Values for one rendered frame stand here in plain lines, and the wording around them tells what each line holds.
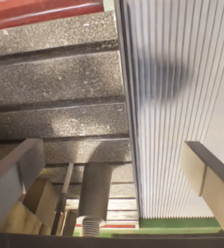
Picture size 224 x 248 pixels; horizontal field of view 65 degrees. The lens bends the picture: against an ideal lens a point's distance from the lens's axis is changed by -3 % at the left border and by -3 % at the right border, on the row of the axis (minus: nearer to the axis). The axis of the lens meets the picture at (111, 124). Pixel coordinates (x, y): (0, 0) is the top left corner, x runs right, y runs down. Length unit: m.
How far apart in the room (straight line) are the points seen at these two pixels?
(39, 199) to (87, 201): 0.18
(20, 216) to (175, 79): 0.40
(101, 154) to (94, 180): 0.06
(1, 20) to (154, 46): 0.26
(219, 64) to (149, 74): 0.14
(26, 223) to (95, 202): 0.15
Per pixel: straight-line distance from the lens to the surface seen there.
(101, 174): 0.47
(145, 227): 0.95
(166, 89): 0.41
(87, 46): 0.33
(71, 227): 0.81
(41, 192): 0.59
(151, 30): 0.36
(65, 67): 0.33
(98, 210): 0.43
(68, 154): 0.48
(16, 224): 0.40
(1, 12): 0.37
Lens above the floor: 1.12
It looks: 48 degrees down
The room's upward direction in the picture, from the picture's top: 175 degrees counter-clockwise
